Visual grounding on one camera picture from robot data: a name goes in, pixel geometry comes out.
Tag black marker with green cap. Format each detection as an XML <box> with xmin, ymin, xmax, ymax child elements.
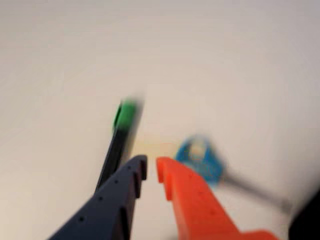
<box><xmin>94</xmin><ymin>96</ymin><xmax>145</xmax><ymax>194</ymax></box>

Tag black fabric bag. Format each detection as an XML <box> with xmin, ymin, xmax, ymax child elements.
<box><xmin>287</xmin><ymin>186</ymin><xmax>320</xmax><ymax>240</ymax></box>

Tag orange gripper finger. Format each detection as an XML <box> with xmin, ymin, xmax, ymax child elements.
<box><xmin>156</xmin><ymin>156</ymin><xmax>281</xmax><ymax>240</ymax></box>

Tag beige masking tape piece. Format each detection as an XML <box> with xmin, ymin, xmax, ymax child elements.
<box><xmin>132</xmin><ymin>139</ymin><xmax>179</xmax><ymax>161</ymax></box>

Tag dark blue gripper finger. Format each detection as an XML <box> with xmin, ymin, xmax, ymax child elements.
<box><xmin>46</xmin><ymin>154</ymin><xmax>148</xmax><ymax>240</ymax></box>

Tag blue handled scissors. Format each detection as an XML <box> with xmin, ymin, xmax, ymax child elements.
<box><xmin>174</xmin><ymin>134</ymin><xmax>294</xmax><ymax>212</ymax></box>

